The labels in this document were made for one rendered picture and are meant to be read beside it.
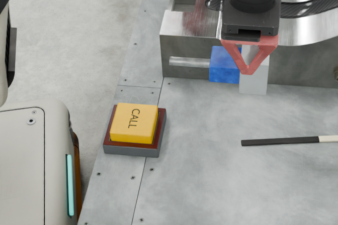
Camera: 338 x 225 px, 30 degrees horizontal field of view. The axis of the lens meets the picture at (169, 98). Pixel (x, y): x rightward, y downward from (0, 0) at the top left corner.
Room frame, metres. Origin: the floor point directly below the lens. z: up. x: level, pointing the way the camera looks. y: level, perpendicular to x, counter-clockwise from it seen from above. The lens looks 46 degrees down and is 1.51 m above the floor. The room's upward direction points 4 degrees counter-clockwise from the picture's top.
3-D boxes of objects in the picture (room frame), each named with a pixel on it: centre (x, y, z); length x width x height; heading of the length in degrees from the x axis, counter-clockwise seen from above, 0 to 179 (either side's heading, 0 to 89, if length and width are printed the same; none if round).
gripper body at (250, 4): (0.60, -0.11, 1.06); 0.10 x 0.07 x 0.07; 169
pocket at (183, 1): (0.80, -0.03, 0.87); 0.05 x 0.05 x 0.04; 79
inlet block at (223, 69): (0.61, -0.07, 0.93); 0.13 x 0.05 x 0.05; 78
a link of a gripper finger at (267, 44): (0.59, -0.11, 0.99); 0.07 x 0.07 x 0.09; 79
